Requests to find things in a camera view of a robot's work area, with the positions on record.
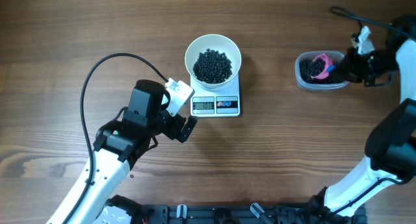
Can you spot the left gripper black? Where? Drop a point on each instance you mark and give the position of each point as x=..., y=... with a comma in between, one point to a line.
x=178, y=122

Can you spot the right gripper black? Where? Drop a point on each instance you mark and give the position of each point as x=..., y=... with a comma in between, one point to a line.
x=348, y=67

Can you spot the pink scoop blue handle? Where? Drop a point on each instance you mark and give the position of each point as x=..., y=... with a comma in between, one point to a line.
x=328, y=66

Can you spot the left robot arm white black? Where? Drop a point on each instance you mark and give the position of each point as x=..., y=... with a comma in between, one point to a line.
x=152, y=110

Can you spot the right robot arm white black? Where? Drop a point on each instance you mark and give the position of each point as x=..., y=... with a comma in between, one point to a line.
x=390, y=148

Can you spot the white digital kitchen scale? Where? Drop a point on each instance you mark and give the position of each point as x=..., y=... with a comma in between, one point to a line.
x=223, y=101

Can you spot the black beans in bowl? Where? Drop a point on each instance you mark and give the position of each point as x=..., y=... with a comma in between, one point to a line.
x=212, y=67

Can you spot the white bowl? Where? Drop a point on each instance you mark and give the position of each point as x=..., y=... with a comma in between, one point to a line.
x=218, y=43

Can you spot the clear plastic container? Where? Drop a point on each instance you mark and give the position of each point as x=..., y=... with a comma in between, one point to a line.
x=334, y=55

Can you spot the black mounting rail base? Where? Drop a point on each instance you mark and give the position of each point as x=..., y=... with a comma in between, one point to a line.
x=227, y=213

